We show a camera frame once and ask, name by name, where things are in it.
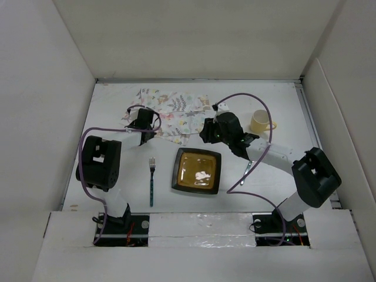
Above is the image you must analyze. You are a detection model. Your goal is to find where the silver table knife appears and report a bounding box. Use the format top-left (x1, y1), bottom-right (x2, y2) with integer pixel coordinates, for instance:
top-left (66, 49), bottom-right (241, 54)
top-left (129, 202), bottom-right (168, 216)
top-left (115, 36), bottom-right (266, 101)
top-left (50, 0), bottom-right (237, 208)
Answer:
top-left (240, 161), bottom-right (253, 186)

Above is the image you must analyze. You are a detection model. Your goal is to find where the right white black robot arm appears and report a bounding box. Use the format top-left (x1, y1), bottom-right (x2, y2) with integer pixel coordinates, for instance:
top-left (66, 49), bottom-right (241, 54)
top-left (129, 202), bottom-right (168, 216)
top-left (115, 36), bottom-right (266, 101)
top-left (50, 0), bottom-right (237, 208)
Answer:
top-left (200, 112), bottom-right (342, 231)

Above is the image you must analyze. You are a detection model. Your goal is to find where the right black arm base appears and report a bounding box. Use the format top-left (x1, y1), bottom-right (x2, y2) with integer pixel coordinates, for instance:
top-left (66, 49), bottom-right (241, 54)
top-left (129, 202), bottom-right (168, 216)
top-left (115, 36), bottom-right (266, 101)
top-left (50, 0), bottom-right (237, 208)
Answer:
top-left (249, 211), bottom-right (310, 246)

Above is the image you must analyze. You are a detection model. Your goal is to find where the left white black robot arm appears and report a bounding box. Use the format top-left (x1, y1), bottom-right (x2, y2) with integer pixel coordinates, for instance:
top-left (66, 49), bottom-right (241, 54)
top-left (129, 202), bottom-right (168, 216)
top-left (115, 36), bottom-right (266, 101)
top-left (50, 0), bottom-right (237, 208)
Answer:
top-left (76, 105), bottom-right (162, 233)

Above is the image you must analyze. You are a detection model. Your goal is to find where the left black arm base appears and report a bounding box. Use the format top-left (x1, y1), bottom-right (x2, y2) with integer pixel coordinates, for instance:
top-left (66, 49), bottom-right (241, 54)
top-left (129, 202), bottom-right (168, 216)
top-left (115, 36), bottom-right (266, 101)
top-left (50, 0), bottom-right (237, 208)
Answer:
top-left (92, 205), bottom-right (150, 247)

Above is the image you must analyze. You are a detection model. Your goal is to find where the fork with teal handle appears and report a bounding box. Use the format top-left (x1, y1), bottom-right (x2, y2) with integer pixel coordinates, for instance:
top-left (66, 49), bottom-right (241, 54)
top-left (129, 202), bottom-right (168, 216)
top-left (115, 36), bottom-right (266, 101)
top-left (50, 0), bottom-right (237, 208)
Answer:
top-left (149, 157), bottom-right (156, 207)

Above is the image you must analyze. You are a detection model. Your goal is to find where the floral patterned cloth napkin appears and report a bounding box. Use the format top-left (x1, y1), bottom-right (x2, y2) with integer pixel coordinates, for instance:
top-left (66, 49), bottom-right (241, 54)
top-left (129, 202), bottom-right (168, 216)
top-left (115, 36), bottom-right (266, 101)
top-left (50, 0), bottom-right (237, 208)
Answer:
top-left (131, 88), bottom-right (213, 146)

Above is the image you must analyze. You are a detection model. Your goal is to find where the square black brown plate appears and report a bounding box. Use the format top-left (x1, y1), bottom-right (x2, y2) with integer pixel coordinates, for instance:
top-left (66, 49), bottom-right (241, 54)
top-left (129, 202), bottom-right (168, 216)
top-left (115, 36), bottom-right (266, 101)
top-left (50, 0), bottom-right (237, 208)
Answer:
top-left (172, 148), bottom-right (221, 195)

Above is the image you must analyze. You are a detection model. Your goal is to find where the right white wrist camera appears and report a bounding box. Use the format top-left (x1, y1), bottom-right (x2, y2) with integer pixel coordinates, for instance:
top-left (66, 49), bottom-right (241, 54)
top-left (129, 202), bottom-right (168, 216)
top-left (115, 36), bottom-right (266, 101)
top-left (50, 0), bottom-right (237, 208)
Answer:
top-left (212, 102), bottom-right (230, 116)

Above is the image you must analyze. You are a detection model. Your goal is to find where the yellow ceramic mug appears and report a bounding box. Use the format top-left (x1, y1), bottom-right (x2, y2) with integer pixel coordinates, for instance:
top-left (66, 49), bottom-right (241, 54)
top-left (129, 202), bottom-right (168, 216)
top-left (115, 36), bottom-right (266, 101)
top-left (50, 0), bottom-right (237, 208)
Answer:
top-left (250, 109), bottom-right (277, 133)

